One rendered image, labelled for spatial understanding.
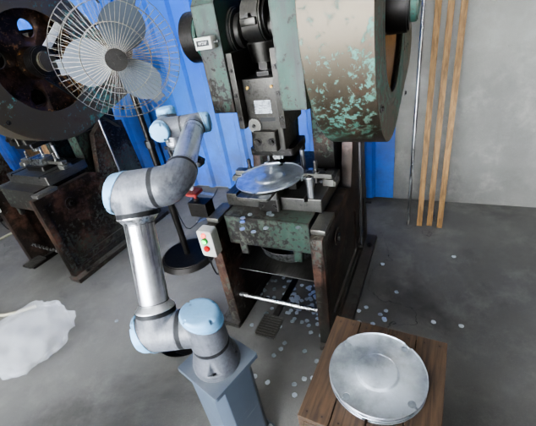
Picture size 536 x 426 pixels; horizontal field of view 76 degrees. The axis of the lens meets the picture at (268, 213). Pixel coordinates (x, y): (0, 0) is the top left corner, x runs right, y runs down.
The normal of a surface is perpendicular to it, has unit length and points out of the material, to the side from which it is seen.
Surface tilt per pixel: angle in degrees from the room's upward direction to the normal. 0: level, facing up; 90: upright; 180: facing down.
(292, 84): 90
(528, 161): 90
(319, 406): 0
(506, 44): 90
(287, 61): 90
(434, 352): 0
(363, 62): 103
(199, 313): 7
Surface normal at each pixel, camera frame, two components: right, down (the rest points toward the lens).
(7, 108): 0.89, 0.11
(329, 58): -0.37, 0.66
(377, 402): -0.15, -0.85
